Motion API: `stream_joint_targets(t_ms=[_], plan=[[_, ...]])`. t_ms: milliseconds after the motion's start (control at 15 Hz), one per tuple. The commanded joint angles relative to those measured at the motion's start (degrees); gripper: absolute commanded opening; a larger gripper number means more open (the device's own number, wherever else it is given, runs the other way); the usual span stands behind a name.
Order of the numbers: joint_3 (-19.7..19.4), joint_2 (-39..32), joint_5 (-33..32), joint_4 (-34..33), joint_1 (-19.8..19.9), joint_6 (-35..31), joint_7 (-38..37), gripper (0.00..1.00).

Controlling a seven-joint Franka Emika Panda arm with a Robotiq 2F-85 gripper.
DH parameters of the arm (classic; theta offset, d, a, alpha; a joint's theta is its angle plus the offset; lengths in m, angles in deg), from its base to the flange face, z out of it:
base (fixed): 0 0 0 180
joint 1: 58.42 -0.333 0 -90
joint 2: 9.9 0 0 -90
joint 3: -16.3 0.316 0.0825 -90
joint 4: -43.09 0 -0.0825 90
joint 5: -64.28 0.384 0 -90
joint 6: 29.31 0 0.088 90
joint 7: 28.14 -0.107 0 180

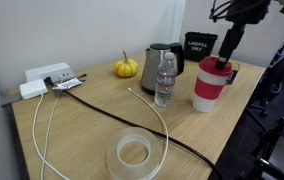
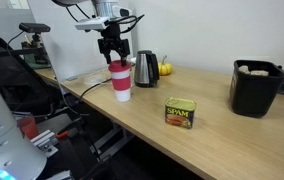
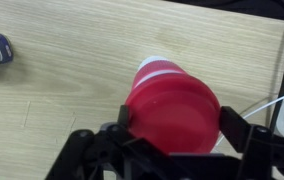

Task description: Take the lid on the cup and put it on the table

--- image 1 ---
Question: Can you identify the clear plastic water bottle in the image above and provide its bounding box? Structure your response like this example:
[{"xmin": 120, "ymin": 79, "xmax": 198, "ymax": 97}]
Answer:
[{"xmin": 153, "ymin": 51, "xmax": 179, "ymax": 108}]

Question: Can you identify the white cup with red sleeve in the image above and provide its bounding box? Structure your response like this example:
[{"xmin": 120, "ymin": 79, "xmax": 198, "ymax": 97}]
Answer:
[{"xmin": 191, "ymin": 68, "xmax": 231, "ymax": 113}]

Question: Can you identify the black power cable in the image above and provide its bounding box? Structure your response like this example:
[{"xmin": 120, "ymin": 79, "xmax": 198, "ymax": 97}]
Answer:
[{"xmin": 44, "ymin": 76, "xmax": 224, "ymax": 180}]

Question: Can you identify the clear tape roll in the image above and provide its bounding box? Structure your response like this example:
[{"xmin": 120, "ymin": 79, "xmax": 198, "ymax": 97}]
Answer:
[{"xmin": 105, "ymin": 126, "xmax": 163, "ymax": 180}]

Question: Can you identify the white power adapter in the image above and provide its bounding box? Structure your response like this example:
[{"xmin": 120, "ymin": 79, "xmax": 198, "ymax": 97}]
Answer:
[{"xmin": 19, "ymin": 78, "xmax": 49, "ymax": 100}]

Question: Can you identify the white paper packet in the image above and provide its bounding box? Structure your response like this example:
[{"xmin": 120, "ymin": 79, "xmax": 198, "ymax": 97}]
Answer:
[{"xmin": 52, "ymin": 78, "xmax": 84, "ymax": 91}]

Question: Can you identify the Spam meat can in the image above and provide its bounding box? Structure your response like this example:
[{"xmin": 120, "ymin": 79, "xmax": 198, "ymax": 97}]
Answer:
[{"xmin": 226, "ymin": 61, "xmax": 241, "ymax": 85}]

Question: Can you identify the small yellow pumpkin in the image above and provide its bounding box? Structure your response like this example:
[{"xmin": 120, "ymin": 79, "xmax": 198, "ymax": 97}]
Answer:
[{"xmin": 113, "ymin": 49, "xmax": 140, "ymax": 79}]

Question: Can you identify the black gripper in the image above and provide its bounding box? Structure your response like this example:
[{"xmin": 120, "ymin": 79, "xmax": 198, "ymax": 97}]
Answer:
[{"xmin": 216, "ymin": 0, "xmax": 272, "ymax": 71}]

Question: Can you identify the red plastic cup lid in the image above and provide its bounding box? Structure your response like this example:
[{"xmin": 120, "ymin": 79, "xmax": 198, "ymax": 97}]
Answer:
[{"xmin": 198, "ymin": 55, "xmax": 234, "ymax": 77}]

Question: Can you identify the white charging cable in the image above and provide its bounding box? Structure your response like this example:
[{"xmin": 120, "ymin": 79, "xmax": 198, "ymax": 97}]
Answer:
[{"xmin": 127, "ymin": 87, "xmax": 170, "ymax": 180}]

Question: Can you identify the white power strip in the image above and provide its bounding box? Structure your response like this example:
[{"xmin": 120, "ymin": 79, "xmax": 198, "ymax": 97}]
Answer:
[{"xmin": 24, "ymin": 62, "xmax": 75, "ymax": 83}]

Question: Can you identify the thin white cable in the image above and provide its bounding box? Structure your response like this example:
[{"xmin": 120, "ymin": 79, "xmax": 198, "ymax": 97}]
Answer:
[
  {"xmin": 31, "ymin": 91, "xmax": 70, "ymax": 180},
  {"xmin": 40, "ymin": 79, "xmax": 65, "ymax": 180}
]

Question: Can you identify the stainless steel electric kettle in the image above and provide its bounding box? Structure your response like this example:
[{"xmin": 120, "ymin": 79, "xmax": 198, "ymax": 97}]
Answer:
[{"xmin": 140, "ymin": 42, "xmax": 185, "ymax": 96}]

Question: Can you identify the black landfill bin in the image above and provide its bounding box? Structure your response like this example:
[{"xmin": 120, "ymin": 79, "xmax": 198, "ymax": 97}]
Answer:
[{"xmin": 183, "ymin": 31, "xmax": 219, "ymax": 63}]

